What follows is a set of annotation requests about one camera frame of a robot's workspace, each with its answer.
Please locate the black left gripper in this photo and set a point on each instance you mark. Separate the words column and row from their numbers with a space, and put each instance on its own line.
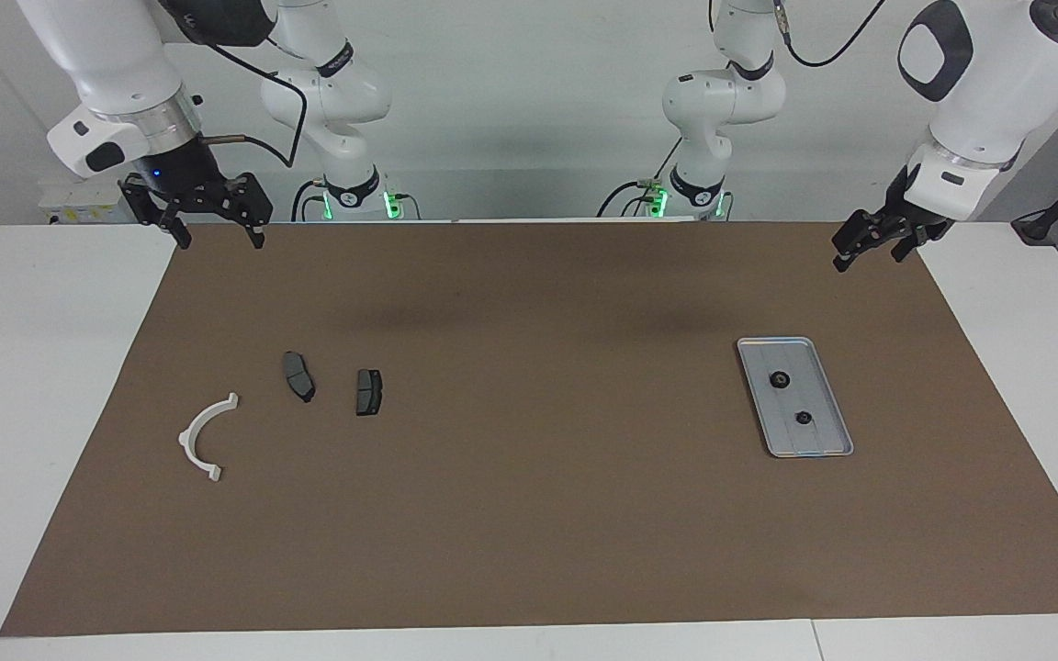
column 910, row 218

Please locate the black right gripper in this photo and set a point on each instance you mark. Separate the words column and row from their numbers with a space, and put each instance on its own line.
column 182, row 179

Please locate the large black bearing gear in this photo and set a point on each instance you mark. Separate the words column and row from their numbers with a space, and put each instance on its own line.
column 779, row 379

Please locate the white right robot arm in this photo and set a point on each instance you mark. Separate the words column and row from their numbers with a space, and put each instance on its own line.
column 116, row 55

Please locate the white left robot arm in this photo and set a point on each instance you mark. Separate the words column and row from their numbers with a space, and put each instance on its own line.
column 979, row 83

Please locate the silver metal tray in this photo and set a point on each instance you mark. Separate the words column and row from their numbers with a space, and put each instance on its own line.
column 814, row 442

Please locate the white power strip box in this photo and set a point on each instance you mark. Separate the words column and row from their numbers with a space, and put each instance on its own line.
column 79, row 207

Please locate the curved dark brake pad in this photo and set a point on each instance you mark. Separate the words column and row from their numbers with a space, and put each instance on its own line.
column 298, row 375

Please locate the rectangular dark brake pad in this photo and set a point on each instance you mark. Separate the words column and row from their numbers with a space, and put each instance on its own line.
column 368, row 393

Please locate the brown table mat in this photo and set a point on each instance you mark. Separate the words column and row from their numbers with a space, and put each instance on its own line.
column 529, row 514

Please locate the white curved plastic bracket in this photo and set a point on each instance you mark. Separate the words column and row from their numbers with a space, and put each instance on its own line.
column 187, row 441

